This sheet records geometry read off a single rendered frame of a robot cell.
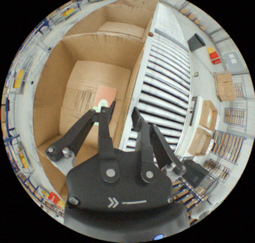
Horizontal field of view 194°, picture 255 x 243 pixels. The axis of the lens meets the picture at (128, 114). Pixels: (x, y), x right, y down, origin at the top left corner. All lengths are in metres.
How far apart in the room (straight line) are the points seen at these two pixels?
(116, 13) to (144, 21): 0.19
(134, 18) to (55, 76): 0.55
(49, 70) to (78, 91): 0.16
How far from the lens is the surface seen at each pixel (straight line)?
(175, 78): 0.69
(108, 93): 0.30
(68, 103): 0.39
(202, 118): 0.94
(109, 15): 0.67
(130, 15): 0.63
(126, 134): 0.33
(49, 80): 0.33
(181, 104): 0.68
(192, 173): 0.94
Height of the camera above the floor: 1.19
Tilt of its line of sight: 80 degrees down
